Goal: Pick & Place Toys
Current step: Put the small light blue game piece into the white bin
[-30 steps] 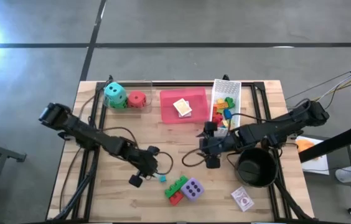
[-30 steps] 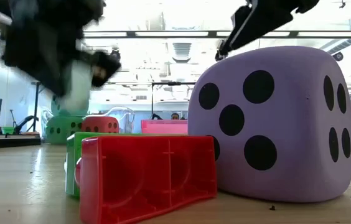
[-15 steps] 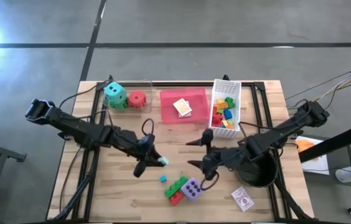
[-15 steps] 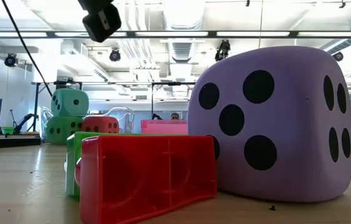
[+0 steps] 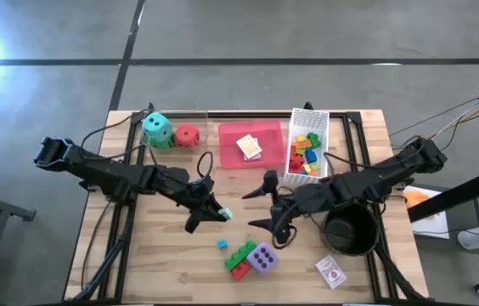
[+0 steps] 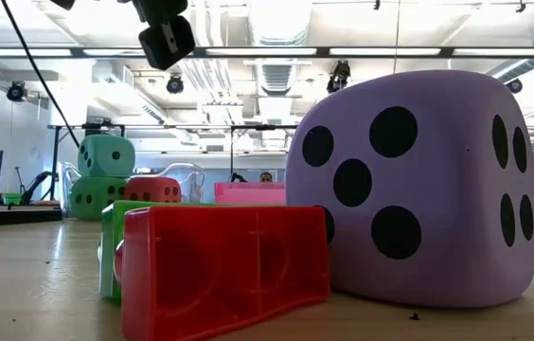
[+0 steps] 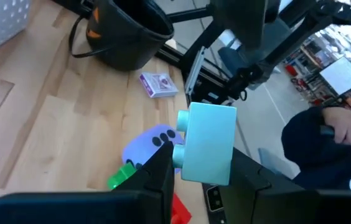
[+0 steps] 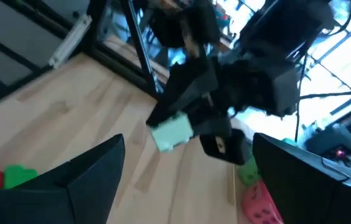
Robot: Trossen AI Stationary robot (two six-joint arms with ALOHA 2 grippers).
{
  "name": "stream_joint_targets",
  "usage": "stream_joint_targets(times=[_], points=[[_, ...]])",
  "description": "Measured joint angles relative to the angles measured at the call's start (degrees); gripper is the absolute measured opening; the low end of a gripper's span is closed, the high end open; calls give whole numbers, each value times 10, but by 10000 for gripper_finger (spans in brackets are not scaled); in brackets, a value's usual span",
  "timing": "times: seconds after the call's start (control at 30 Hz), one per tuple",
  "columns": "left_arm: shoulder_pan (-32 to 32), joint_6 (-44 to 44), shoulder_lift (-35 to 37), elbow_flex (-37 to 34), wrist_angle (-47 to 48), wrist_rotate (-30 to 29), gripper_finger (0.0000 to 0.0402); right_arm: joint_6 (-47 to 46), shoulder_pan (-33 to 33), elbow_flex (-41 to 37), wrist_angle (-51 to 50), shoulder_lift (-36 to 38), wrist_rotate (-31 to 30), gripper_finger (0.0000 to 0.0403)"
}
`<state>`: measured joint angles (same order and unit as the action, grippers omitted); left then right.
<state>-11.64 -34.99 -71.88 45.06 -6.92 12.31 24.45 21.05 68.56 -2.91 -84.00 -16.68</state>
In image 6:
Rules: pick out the teal foam die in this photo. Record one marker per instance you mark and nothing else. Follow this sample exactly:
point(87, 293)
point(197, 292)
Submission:
point(106, 156)

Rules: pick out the red foam die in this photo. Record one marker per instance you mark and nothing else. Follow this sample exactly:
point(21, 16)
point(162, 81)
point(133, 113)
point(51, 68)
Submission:
point(153, 189)

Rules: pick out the green foam die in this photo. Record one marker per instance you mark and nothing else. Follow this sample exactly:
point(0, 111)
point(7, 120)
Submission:
point(96, 196)

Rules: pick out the green stepped toy block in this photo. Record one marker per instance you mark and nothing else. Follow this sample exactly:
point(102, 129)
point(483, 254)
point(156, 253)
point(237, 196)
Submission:
point(108, 251)

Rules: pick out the red stepped toy block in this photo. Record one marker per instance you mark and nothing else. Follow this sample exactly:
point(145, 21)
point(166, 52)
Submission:
point(210, 274)

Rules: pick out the purple foam die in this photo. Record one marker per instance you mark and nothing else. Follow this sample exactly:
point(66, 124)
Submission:
point(437, 189)

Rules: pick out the black background robot arm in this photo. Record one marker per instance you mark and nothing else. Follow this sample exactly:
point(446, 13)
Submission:
point(35, 182)

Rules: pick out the clear plastic bin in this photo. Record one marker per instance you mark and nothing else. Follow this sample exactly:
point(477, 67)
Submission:
point(193, 182)

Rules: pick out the person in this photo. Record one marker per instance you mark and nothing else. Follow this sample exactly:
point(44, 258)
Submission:
point(265, 176)

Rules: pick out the pink plastic bin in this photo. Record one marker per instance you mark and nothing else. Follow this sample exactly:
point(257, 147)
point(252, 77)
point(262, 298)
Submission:
point(248, 194)

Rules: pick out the green background basket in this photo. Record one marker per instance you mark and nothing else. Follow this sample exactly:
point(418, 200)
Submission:
point(12, 199)

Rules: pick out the small black debris speck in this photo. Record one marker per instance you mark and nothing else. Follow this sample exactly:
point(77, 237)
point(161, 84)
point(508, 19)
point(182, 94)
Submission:
point(414, 316)

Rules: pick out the black background table frame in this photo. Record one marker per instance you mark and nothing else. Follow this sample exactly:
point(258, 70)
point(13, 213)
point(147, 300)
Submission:
point(121, 147)

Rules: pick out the silver ceiling air duct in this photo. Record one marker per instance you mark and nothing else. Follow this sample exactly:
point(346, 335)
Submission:
point(279, 28)

